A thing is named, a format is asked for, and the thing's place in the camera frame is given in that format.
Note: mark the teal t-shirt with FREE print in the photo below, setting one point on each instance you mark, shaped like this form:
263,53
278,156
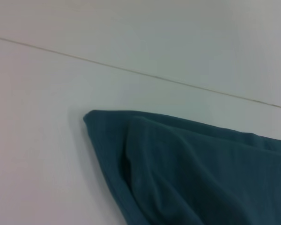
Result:
189,175

